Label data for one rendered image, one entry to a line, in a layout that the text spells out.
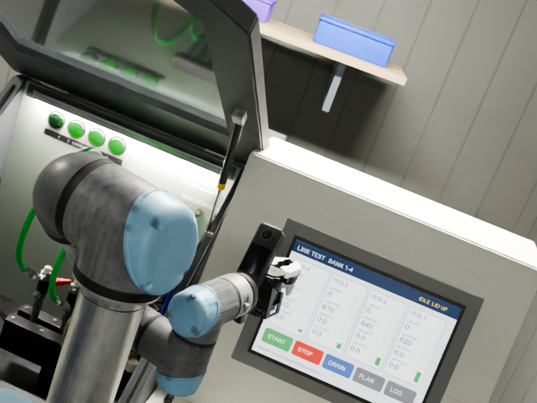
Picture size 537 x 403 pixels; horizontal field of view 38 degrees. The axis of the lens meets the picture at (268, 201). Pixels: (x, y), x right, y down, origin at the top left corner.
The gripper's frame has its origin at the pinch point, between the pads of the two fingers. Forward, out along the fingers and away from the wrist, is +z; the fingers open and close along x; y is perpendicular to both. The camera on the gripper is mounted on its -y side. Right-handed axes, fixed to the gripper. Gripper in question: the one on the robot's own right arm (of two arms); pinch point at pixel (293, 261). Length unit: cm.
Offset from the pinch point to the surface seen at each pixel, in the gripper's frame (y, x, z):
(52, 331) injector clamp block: 40, -58, 2
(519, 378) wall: 83, 26, 201
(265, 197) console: -4.1, -20.4, 22.1
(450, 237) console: -5.9, 19.2, 36.4
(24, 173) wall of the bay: 13, -93, 21
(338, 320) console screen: 17.9, 3.0, 25.2
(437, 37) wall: -47, -58, 228
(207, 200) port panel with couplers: 6, -44, 36
